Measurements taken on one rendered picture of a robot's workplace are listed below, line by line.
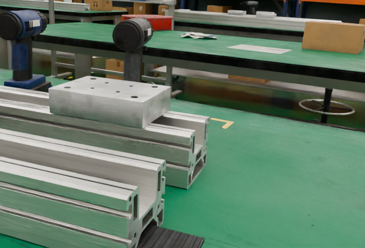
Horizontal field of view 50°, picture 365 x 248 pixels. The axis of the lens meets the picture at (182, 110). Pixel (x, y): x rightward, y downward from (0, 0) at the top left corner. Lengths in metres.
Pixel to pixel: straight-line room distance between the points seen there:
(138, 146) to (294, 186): 0.24
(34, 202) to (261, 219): 0.28
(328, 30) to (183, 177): 1.88
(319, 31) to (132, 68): 1.69
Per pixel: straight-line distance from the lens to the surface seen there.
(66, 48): 2.50
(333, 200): 0.62
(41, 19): 1.00
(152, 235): 0.47
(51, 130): 0.66
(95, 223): 0.42
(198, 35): 2.54
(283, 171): 0.68
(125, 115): 0.58
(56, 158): 0.51
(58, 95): 0.63
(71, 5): 5.20
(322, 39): 2.37
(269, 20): 3.82
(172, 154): 0.57
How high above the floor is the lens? 1.05
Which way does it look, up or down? 17 degrees down
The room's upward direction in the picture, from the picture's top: 3 degrees clockwise
